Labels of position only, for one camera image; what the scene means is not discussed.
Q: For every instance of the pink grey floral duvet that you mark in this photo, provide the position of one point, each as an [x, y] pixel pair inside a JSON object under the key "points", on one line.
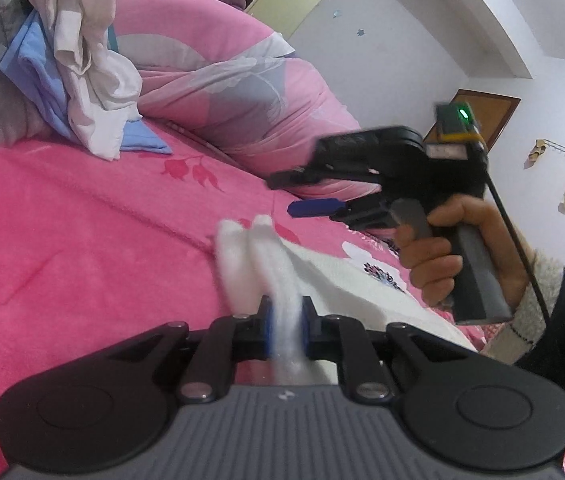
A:
{"points": [[242, 90]]}

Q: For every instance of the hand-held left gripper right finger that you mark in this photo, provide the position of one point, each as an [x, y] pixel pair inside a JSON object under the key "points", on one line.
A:
{"points": [[307, 329]]}

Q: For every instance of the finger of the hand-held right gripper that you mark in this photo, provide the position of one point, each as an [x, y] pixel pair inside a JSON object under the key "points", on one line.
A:
{"points": [[322, 175], [315, 208]]}

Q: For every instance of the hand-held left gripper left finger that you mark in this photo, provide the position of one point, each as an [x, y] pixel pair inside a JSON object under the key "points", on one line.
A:
{"points": [[266, 329]]}

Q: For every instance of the brown wooden door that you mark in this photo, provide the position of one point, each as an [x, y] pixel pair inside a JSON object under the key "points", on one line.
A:
{"points": [[497, 115]]}

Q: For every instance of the light blue cloth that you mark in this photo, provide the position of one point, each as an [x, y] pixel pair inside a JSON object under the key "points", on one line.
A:
{"points": [[37, 75]]}

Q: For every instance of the cream white sweater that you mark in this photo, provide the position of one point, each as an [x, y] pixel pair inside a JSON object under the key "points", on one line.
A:
{"points": [[342, 280]]}

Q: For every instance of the person's right hand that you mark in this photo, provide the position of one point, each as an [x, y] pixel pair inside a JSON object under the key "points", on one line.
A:
{"points": [[430, 265]]}

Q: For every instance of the pale yellow wardrobe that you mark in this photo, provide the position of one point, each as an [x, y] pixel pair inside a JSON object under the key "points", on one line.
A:
{"points": [[292, 0]]}

